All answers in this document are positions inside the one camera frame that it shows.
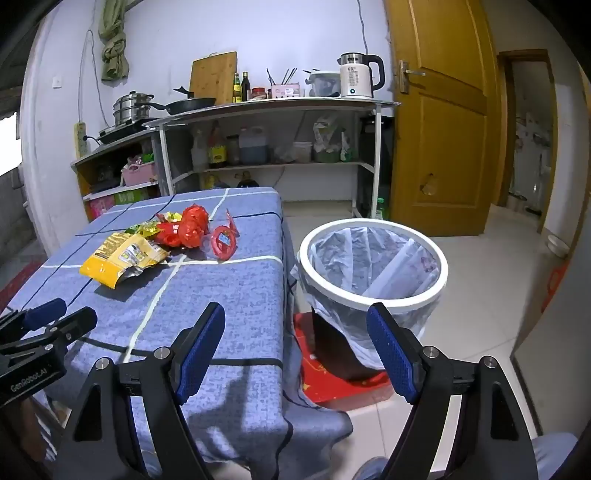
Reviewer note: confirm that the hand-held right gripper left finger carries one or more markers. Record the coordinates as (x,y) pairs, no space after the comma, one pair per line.
(203,350)

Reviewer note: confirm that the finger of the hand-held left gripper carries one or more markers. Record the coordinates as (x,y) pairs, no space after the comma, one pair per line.
(74,323)
(46,309)

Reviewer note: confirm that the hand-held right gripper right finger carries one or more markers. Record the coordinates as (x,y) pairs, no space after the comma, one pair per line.
(392,355)

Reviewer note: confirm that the yellow snack bag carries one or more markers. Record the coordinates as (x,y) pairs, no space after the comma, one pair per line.
(115,258)

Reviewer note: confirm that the white rimmed trash bin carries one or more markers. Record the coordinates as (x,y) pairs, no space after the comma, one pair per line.
(323,287)

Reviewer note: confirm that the white plastic bin liner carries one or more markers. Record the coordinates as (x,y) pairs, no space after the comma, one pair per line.
(351,258)

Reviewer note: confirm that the red round plastic wrapper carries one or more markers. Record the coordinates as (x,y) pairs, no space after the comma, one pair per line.
(225,239)

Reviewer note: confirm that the green yellow wrapper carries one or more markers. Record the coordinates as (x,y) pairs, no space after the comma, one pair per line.
(143,228)
(170,216)

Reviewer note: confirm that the red plastic bag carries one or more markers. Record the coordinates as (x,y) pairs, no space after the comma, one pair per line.
(189,226)

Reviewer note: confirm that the blue checked tablecloth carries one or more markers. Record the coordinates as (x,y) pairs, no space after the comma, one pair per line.
(231,286)

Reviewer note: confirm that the green plastic bottle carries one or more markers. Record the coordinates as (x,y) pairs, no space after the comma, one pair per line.
(381,210)

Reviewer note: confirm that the wooden shelf unit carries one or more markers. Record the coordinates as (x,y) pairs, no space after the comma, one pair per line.
(92,159)

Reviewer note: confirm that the pink basket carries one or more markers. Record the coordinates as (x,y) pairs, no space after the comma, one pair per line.
(141,174)

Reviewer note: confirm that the yellow oil bottle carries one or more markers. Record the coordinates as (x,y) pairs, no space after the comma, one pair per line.
(212,182)

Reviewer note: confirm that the power strip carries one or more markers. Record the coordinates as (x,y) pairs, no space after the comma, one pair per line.
(81,138)

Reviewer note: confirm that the dark oil bottle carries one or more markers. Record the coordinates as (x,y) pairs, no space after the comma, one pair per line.
(248,181)

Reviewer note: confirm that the black induction cooker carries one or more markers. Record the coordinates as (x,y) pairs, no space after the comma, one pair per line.
(120,134)

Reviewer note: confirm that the white spray bottle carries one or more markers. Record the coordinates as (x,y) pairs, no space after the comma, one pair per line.
(199,154)

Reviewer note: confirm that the white bowl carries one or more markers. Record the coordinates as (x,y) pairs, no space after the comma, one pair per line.
(558,247)

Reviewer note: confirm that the soy sauce bottle yellow label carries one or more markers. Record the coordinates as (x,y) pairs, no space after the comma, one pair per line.
(217,152)

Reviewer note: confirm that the brown glass jar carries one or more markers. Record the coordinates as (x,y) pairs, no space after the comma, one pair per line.
(233,150)

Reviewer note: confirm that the blue liquid jug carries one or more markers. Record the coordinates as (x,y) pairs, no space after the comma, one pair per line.
(253,150)

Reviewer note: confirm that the green basin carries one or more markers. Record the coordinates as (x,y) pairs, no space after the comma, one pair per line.
(325,157)

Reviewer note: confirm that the stainless steel pot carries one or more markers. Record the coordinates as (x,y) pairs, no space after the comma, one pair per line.
(131,108)

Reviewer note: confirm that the clear plastic container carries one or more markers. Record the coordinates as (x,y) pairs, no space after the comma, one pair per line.
(302,152)

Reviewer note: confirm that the yellow wooden door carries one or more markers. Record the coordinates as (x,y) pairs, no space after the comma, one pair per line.
(443,138)

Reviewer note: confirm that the white plastic bags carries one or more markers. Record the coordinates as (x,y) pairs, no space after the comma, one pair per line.
(328,131)

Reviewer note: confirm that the black frying pan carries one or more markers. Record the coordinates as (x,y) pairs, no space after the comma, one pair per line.
(189,104)

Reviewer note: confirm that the white metal rack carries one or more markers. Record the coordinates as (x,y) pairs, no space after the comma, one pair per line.
(277,105)

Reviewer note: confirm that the red lidded jar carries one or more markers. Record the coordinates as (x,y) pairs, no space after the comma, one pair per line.
(259,94)

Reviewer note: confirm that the olive oil bottle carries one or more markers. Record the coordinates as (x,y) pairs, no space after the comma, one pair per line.
(237,90)

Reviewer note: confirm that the dark sauce bottle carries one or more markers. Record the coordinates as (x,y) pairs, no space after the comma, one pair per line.
(245,90)

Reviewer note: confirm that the green hanging cloth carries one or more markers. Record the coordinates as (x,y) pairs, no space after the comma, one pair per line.
(113,46)

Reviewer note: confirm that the pink chopstick holder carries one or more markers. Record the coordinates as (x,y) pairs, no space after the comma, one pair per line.
(284,91)

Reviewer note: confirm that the wooden cutting board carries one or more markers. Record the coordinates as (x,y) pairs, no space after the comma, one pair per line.
(212,78)

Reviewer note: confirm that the white electric kettle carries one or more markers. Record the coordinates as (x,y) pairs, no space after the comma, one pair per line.
(353,78)

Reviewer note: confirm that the black white cooker pot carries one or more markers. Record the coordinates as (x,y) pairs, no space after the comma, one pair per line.
(323,83)

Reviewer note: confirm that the wooden door frame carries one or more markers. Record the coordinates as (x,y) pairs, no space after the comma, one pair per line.
(503,138)

